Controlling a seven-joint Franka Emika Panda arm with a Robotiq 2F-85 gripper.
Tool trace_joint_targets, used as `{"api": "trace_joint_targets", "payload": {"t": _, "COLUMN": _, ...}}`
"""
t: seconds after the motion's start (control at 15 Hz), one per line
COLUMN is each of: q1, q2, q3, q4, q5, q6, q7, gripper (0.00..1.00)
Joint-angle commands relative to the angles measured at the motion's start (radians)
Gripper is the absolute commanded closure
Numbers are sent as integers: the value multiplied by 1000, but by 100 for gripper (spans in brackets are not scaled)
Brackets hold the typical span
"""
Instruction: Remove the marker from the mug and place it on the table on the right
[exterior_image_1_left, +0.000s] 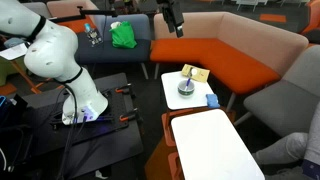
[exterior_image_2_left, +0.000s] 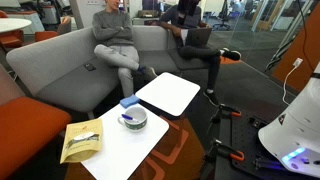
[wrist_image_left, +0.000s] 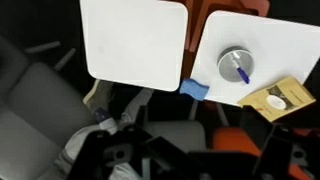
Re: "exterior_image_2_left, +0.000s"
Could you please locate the white side table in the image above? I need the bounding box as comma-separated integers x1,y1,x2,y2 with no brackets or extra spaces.
135,72,200,116
82,104,169,180

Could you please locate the blue marker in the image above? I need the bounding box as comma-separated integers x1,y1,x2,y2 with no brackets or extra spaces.
121,114,139,123

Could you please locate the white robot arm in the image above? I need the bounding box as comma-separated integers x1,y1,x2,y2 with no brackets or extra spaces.
258,63,320,178

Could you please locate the white charger with cable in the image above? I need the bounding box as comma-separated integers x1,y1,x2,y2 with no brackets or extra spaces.
282,57,304,107

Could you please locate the black phone on sofa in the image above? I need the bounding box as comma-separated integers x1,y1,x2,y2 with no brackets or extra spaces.
84,63,96,71

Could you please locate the white and green mug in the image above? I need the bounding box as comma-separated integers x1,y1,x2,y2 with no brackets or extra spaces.
118,107,148,132

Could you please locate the grey laptop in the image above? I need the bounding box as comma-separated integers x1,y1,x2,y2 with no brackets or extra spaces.
185,28,211,46

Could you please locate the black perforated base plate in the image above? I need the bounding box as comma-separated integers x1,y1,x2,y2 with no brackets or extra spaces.
214,107,320,180

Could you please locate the near white side table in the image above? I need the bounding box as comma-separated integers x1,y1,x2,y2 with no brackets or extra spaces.
82,104,169,180

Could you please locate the far white side table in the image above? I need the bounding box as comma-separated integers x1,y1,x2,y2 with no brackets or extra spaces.
135,72,200,116

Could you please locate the blue sponge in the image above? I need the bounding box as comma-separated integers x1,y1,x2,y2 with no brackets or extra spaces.
120,95,140,108

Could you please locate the round white table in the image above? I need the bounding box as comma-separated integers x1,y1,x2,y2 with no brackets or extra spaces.
0,18,31,33

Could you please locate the person in grey sweater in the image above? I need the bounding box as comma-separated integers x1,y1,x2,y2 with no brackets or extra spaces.
92,0,157,97

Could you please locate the orange sofa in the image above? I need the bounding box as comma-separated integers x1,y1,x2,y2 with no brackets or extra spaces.
0,65,71,180

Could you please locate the yellow snack bag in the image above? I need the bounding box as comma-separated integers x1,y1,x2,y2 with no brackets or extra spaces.
60,119,103,163

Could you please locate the orange black clamp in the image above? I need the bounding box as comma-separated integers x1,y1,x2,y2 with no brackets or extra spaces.
210,104,242,124
203,139,245,162

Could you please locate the grey sofa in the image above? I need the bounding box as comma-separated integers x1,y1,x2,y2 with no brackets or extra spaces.
5,24,214,114

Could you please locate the person in dark clothes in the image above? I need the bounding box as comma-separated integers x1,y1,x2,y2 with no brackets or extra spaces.
159,0,241,106

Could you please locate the orange armchair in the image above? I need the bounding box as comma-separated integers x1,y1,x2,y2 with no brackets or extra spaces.
34,16,71,42

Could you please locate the black office chair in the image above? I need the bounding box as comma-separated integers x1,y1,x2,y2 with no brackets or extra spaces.
213,0,230,30

